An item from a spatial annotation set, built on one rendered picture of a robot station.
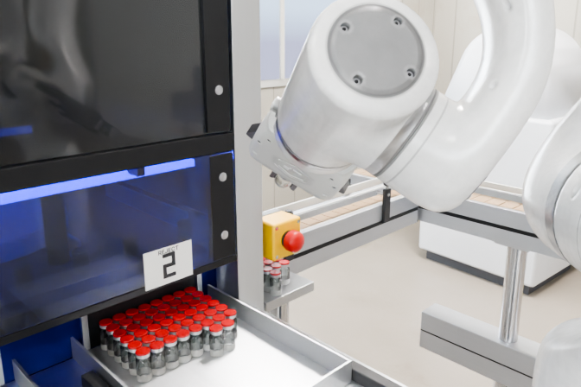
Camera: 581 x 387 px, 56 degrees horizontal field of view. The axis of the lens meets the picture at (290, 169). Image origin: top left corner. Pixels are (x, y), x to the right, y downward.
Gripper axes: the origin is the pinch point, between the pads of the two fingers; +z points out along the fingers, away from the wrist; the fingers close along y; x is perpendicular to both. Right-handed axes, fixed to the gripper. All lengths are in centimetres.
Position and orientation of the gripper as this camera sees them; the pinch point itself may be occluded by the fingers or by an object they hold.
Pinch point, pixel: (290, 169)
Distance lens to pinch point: 62.8
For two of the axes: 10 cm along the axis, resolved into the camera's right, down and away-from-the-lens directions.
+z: -1.7, 2.3, 9.6
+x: 5.0, -8.2, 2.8
